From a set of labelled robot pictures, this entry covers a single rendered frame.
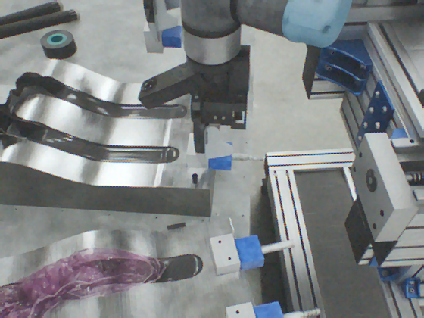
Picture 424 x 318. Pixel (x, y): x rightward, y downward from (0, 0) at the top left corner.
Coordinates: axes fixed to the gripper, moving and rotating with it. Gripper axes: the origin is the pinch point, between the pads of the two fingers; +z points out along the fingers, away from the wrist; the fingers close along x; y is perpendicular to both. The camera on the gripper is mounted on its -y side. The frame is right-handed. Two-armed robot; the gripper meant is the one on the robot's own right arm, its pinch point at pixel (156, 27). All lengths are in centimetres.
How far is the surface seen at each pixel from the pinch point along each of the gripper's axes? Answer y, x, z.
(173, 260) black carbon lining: 9.6, -47.3, 9.8
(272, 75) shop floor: 35, 103, 95
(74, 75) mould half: -14.3, -13.1, 2.8
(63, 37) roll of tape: -26.7, 11.2, 11.5
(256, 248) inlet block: 22, -45, 8
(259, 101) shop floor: 27, 81, 95
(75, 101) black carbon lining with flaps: -12.8, -18.9, 4.1
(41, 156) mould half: -13.8, -33.5, 3.0
